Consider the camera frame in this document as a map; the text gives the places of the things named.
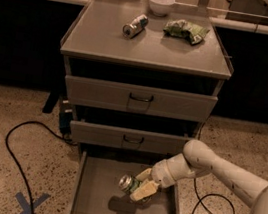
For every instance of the blue tape cross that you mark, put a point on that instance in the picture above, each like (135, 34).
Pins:
(27, 207)

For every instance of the middle grey drawer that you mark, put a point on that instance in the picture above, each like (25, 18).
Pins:
(125, 138)

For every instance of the green crumpled chip bag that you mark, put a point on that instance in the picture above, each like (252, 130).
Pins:
(186, 30)

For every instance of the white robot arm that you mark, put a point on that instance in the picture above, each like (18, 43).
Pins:
(196, 160)

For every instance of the blue white soda can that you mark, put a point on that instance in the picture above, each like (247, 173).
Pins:
(136, 26)

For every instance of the grey drawer cabinet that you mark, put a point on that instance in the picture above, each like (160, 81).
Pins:
(95, 48)

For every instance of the bottom grey drawer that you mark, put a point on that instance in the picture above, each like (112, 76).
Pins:
(97, 189)

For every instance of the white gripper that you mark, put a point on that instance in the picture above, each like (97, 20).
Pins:
(160, 175)

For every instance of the blue power box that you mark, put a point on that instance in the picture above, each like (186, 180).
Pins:
(65, 117)

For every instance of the grey drawer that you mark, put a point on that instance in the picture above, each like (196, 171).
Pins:
(139, 99)
(125, 138)
(97, 189)

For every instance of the top grey drawer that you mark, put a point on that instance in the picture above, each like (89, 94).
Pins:
(139, 99)

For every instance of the white ceramic bowl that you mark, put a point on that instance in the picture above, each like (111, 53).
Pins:
(161, 7)

